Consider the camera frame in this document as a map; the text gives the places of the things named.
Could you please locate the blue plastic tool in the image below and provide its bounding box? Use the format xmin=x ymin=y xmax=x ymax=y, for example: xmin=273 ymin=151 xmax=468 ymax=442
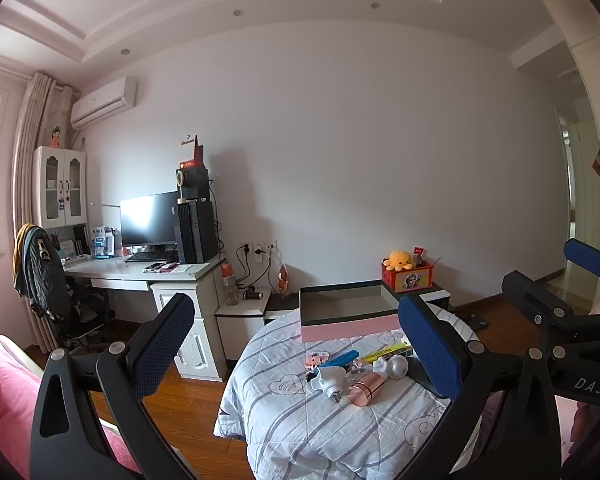
xmin=325 ymin=350 xmax=359 ymax=367

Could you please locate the white nightstand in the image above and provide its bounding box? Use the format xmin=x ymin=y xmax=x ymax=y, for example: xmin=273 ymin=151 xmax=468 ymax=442
xmin=215 ymin=287 xmax=273 ymax=361

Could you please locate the black office chair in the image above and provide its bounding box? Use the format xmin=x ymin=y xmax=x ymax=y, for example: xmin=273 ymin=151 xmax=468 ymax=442
xmin=12 ymin=224 xmax=116 ymax=356

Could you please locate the striped white quilt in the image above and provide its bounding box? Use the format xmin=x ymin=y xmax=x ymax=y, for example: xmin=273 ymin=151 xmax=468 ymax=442
xmin=214 ymin=305 xmax=486 ymax=480

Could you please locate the white door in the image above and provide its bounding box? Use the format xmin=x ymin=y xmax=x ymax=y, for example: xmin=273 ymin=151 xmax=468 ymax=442
xmin=555 ymin=35 xmax=600 ymax=311

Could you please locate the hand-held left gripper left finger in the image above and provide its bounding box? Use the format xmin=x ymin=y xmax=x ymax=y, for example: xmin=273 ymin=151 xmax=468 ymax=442
xmin=29 ymin=292 xmax=201 ymax=480

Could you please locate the black computer monitor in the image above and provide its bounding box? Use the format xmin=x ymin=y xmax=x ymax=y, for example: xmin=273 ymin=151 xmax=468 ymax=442
xmin=120 ymin=191 xmax=181 ymax=256

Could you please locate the blue white carton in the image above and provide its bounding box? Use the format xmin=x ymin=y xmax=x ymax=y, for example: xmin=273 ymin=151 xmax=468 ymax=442
xmin=91 ymin=226 xmax=116 ymax=258

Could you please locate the black white low cabinet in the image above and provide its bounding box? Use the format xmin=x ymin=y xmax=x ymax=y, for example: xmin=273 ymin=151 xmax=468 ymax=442
xmin=264 ymin=282 xmax=452 ymax=326

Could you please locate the black case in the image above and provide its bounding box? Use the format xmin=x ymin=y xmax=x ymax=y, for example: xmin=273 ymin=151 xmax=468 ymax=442
xmin=406 ymin=357 xmax=433 ymax=396

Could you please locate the yellow octopus plush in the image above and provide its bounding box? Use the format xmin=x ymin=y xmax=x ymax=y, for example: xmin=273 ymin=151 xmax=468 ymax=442
xmin=384 ymin=250 xmax=415 ymax=273

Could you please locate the pink blanket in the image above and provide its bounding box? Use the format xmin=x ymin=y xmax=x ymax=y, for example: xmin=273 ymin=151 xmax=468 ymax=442
xmin=0 ymin=317 xmax=141 ymax=480

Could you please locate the beige curtain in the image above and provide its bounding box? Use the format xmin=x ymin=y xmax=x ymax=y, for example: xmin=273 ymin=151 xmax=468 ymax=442
xmin=11 ymin=72 xmax=77 ymax=356

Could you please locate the dark jacket yellow lining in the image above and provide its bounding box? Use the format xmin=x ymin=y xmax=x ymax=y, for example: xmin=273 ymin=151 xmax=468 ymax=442
xmin=12 ymin=224 xmax=73 ymax=321

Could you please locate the pink storage box green rim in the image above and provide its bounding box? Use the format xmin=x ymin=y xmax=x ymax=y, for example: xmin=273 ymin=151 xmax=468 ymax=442
xmin=298 ymin=280 xmax=416 ymax=343

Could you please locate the black power cable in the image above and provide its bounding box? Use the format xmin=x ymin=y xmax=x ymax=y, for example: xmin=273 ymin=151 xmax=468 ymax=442
xmin=236 ymin=243 xmax=253 ymax=291
xmin=252 ymin=246 xmax=272 ymax=286

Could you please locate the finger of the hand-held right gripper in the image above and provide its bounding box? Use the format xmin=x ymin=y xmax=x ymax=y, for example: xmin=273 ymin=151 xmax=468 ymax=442
xmin=501 ymin=270 xmax=576 ymax=350
xmin=562 ymin=237 xmax=600 ymax=281

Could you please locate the white air conditioner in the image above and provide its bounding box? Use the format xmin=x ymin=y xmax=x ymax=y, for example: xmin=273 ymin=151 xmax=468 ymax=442
xmin=70 ymin=76 xmax=137 ymax=128

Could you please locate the rose gold metal canister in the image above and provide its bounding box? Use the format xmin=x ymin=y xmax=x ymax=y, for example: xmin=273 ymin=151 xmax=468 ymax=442
xmin=346 ymin=374 xmax=387 ymax=406

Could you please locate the red toy box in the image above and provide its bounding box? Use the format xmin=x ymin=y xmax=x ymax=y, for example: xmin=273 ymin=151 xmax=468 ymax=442
xmin=381 ymin=259 xmax=434 ymax=293

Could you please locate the white plug adapter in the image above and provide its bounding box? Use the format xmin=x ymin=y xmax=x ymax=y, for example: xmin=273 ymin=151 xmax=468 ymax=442
xmin=307 ymin=366 xmax=353 ymax=403

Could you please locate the white hutch cabinet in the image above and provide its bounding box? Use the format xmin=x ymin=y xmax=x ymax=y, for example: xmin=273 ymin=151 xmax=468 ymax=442
xmin=32 ymin=146 xmax=88 ymax=228

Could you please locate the red desk calendar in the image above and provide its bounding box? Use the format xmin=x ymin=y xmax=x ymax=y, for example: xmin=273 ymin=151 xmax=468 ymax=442
xmin=178 ymin=135 xmax=206 ymax=169

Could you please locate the white astronaut figure silver helmet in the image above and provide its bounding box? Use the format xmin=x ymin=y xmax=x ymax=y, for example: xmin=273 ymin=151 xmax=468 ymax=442
xmin=370 ymin=354 xmax=410 ymax=380

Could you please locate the black computer tower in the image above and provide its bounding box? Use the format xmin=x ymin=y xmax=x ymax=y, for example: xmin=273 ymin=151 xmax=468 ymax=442
xmin=174 ymin=199 xmax=218 ymax=264

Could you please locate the black keyboard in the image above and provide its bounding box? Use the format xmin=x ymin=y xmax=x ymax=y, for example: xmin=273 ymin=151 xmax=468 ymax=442
xmin=126 ymin=251 xmax=178 ymax=263

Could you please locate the clear bottle orange lid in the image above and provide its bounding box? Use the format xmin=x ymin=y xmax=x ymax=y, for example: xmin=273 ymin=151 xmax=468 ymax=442
xmin=220 ymin=260 xmax=241 ymax=307

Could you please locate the yellow highlighter pack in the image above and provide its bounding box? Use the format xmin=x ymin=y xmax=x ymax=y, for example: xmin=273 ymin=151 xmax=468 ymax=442
xmin=360 ymin=344 xmax=412 ymax=363

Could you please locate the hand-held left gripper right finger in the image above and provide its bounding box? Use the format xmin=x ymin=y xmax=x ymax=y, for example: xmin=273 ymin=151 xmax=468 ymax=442
xmin=395 ymin=294 xmax=563 ymax=480

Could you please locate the white desk with drawers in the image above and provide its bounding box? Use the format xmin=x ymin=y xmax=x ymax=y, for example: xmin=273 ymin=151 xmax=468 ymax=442
xmin=62 ymin=252 xmax=228 ymax=383

